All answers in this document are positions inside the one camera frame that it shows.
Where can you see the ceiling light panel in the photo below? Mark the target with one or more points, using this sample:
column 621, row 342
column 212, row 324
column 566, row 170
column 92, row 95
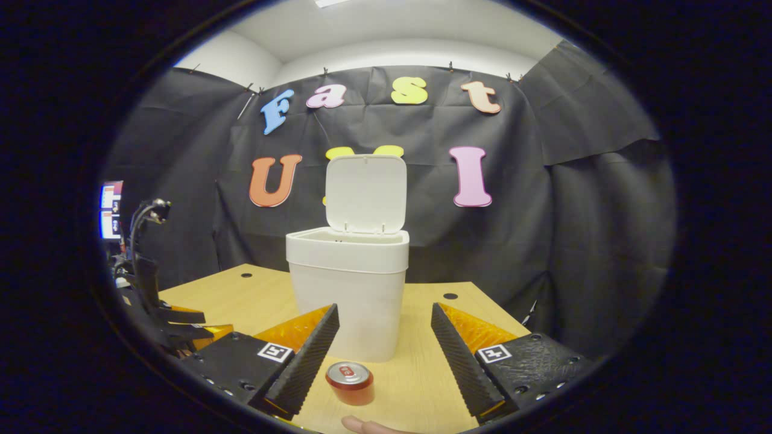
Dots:
column 330, row 2

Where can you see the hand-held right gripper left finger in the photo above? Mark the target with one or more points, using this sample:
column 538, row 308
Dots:
column 310, row 361

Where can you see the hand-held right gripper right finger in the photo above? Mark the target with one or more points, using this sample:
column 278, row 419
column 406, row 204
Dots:
column 461, row 361

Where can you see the wooden desktop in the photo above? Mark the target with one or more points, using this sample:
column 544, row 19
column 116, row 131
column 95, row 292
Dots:
column 416, row 374

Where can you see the white desktop garbage bin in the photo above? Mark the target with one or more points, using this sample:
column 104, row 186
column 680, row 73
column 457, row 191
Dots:
column 350, row 289

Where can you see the red pop can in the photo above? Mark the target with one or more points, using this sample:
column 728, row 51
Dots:
column 353, row 392

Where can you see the computer monitor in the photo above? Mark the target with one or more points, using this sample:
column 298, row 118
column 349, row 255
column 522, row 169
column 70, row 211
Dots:
column 110, row 211

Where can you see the black backdrop cloth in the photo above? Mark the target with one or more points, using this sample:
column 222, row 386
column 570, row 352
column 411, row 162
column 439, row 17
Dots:
column 543, row 241

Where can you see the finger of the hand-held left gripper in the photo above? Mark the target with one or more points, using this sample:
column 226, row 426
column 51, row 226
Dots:
column 184, row 315
column 211, row 333

